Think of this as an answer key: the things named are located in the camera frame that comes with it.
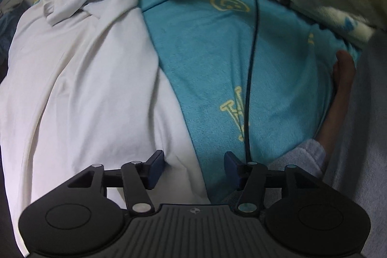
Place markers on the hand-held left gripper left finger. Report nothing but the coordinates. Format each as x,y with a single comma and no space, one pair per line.
155,168

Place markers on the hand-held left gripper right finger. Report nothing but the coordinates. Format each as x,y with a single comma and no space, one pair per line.
232,168

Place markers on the white garment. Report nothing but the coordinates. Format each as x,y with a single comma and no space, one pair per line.
90,79

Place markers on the teal printed bedsheet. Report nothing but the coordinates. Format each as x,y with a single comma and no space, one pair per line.
205,49

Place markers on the grey cloth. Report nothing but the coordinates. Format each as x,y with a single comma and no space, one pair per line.
9,2

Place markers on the person's grey fleece pants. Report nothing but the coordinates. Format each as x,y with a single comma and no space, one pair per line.
356,140

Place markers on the person's bare foot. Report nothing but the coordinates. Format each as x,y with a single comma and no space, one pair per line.
341,79

